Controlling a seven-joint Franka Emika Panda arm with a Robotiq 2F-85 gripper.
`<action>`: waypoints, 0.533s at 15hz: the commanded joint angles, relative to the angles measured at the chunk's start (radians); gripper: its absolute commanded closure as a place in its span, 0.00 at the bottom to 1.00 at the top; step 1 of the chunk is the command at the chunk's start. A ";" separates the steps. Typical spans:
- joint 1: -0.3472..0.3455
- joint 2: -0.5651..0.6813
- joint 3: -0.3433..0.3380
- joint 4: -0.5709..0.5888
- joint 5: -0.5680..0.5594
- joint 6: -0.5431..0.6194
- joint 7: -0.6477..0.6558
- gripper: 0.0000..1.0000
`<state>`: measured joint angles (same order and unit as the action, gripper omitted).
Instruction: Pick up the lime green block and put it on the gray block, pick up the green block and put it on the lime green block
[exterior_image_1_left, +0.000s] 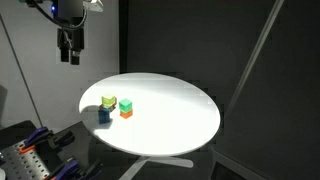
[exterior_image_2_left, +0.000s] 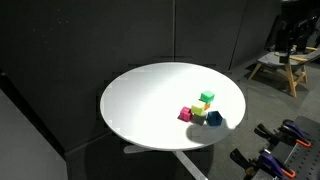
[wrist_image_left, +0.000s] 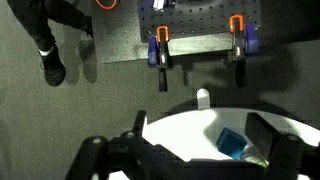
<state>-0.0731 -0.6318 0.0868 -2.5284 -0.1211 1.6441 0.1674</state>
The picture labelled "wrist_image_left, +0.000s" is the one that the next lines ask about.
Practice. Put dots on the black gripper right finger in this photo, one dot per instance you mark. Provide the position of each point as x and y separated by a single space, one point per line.
263 136

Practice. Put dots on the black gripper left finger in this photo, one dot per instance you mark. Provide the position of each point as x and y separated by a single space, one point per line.
139 123

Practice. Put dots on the lime green block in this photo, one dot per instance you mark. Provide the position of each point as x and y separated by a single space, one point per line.
252 155

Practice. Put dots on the blue block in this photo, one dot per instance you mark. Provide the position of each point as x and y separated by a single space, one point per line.
231 143

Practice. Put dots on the blue orange clamp left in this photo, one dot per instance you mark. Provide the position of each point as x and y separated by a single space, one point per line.
158 54

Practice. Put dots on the blue orange clamp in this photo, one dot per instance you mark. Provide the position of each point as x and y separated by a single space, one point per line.
244 43
158 54

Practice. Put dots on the blue orange clamp right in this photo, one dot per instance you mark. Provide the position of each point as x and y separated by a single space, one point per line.
244 43

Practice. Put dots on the person black leg and shoe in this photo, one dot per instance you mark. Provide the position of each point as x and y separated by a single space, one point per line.
33 15

